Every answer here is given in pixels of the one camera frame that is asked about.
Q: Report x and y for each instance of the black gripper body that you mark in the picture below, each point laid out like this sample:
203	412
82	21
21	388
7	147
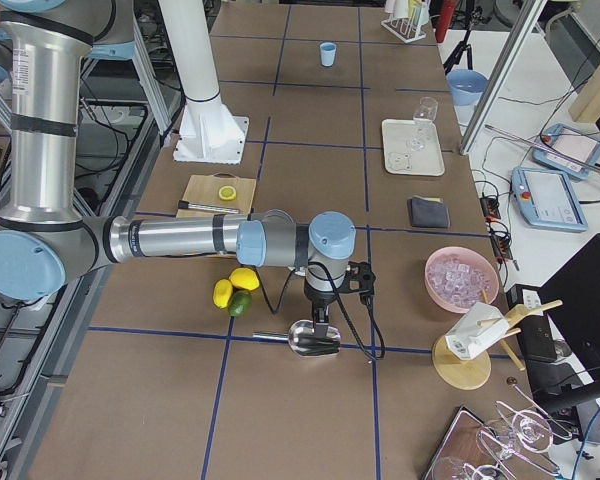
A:
319	302

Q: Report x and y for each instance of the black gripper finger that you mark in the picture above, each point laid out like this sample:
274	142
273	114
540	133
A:
315	317
324	322

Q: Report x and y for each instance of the steel ice scoop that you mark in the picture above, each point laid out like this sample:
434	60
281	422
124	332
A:
304	341

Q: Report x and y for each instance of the light blue plastic cup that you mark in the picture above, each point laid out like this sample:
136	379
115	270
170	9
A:
328	51

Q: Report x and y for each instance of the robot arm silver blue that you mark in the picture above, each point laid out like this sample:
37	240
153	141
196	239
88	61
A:
45	243

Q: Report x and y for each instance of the pink bowl with ice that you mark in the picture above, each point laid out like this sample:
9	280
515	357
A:
457	277

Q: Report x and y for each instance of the blue bowl with fork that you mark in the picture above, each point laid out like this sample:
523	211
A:
466	86

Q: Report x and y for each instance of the green lime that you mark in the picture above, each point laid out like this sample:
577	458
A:
239	303

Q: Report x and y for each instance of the yellow lemon far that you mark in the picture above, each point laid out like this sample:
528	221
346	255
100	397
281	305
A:
245	279

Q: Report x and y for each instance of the yellow lemon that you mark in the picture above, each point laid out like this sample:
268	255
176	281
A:
222	293
245	279

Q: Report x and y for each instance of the yellow lemon near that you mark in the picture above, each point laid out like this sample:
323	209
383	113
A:
222	293

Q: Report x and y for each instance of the grey folded cloth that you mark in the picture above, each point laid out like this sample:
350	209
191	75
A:
428	213

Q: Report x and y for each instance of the half lemon slice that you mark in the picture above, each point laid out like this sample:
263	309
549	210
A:
227	193

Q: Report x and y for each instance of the wooden cutting board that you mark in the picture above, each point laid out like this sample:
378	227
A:
203	189

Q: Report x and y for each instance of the cream bear tray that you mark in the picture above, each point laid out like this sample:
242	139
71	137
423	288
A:
401	160

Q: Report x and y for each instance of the glasses on mirror tray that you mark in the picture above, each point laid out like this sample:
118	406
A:
512	445

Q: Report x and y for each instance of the clear wine glass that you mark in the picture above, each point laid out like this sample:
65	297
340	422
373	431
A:
420	132

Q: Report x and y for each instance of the teach pendant near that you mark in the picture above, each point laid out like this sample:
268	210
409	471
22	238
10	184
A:
547	200

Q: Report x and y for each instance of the teach pendant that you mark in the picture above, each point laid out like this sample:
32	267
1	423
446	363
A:
547	200
576	144

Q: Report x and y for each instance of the black monitor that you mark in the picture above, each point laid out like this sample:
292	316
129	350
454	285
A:
577	285

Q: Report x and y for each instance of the teach pendant far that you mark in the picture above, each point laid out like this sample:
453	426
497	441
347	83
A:
576	144

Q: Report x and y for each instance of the white cup rack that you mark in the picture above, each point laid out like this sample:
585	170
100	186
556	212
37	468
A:
406	19

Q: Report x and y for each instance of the red cylinder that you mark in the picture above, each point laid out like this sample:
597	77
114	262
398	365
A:
444	19

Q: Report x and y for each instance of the black tripod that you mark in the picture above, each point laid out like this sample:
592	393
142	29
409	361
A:
463	48

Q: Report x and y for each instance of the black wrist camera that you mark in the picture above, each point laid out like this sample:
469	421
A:
359	279

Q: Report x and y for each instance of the wooden stand with camera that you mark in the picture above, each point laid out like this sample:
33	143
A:
460	356

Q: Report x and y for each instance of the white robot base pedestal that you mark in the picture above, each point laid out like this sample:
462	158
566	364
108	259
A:
209	132

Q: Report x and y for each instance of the aluminium frame post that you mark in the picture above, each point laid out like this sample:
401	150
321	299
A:
512	48

